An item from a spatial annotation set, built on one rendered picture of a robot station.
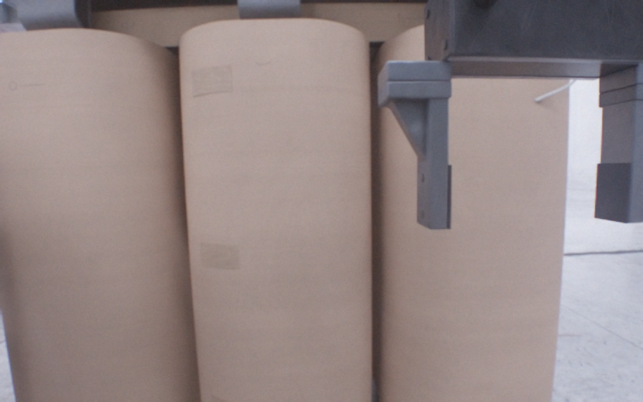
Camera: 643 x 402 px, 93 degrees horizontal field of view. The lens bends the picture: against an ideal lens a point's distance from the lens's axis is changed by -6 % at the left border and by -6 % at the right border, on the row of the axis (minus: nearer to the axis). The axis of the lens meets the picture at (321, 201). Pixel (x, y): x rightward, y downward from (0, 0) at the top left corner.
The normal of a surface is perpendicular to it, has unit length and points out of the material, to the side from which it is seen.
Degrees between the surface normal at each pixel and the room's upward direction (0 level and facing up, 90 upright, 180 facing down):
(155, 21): 90
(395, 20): 90
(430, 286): 90
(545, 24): 90
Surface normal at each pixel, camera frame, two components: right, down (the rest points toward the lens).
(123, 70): 0.69, 0.05
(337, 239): 0.44, 0.07
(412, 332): -0.66, 0.08
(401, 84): 0.02, 0.09
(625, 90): -1.00, 0.02
